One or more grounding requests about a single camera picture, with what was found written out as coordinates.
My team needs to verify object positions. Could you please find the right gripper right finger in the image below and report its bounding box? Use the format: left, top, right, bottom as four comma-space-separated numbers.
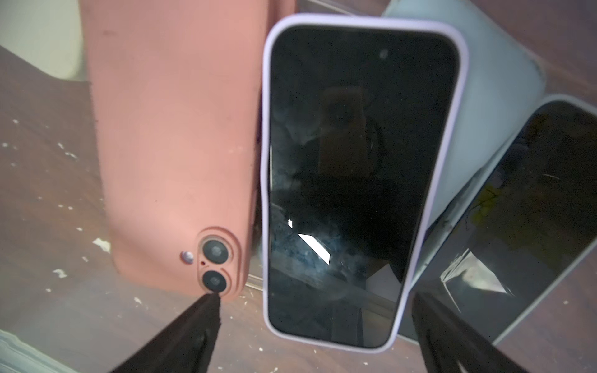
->
412, 292, 525, 372

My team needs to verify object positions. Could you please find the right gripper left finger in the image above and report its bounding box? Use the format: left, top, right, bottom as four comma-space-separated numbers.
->
114, 294, 221, 373

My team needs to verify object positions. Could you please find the clear plastic storage box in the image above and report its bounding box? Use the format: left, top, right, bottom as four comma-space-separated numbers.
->
1, 1, 596, 372

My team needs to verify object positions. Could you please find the black screen lilac phone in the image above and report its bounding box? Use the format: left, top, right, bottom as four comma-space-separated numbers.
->
260, 13, 469, 354

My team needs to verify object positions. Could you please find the pink case phone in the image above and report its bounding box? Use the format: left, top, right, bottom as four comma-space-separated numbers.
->
79, 1, 296, 299

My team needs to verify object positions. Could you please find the mint green case phone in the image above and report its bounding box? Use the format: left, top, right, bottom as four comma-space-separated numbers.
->
383, 1, 545, 281

